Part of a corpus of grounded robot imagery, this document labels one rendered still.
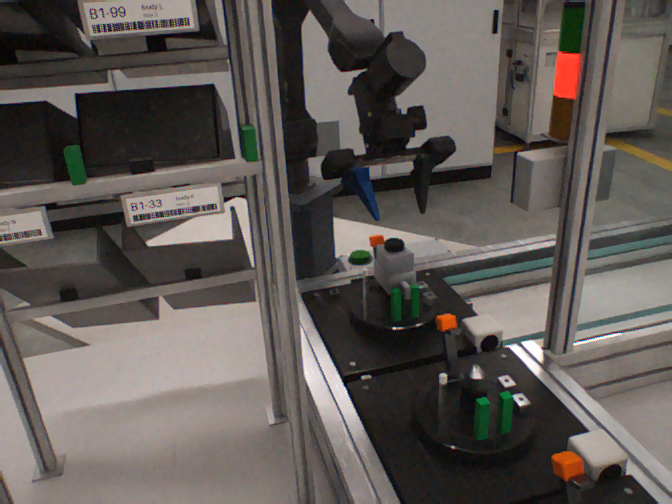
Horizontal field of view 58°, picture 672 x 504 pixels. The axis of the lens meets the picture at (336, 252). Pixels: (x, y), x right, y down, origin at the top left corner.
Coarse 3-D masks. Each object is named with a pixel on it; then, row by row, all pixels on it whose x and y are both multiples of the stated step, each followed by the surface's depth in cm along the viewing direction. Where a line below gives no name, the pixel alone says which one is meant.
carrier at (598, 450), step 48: (384, 384) 79; (432, 384) 75; (480, 384) 68; (528, 384) 77; (384, 432) 71; (432, 432) 68; (480, 432) 66; (528, 432) 67; (576, 432) 70; (432, 480) 64; (480, 480) 64; (528, 480) 64
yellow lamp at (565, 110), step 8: (552, 104) 74; (560, 104) 72; (568, 104) 72; (552, 112) 74; (560, 112) 73; (568, 112) 72; (552, 120) 74; (560, 120) 73; (568, 120) 72; (552, 128) 75; (560, 128) 73; (568, 128) 73; (552, 136) 75; (560, 136) 74; (568, 136) 73
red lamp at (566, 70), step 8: (560, 56) 71; (568, 56) 70; (576, 56) 69; (560, 64) 71; (568, 64) 70; (576, 64) 70; (560, 72) 71; (568, 72) 70; (576, 72) 70; (560, 80) 72; (568, 80) 71; (560, 88) 72; (568, 88) 71; (560, 96) 72; (568, 96) 71
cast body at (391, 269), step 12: (396, 240) 89; (384, 252) 88; (396, 252) 88; (408, 252) 87; (384, 264) 88; (396, 264) 87; (408, 264) 88; (384, 276) 89; (396, 276) 87; (408, 276) 88; (384, 288) 90; (408, 288) 86
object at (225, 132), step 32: (96, 96) 57; (128, 96) 57; (160, 96) 57; (192, 96) 58; (96, 128) 57; (128, 128) 57; (160, 128) 57; (192, 128) 58; (224, 128) 64; (96, 160) 57; (128, 160) 57; (160, 160) 57; (192, 160) 58
